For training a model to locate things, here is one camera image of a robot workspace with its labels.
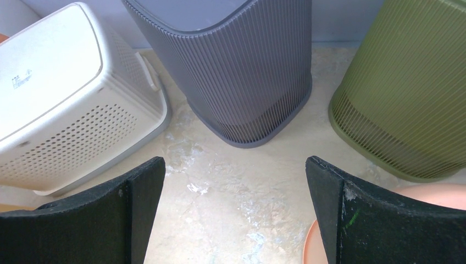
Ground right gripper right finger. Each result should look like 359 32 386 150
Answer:
306 156 465 263

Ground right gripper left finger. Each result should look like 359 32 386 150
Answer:
1 157 165 263

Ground orange plastic basin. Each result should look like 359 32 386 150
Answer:
302 184 465 264

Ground yellow plastic basket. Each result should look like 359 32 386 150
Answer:
0 203 36 213

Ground white plastic basket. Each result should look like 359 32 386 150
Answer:
1 2 171 196

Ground green plastic basket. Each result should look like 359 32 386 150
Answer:
329 1 465 183

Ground grey plastic basket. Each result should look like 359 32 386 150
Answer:
124 0 312 149

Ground white mini drawer cabinet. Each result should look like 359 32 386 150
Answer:
1 0 41 42

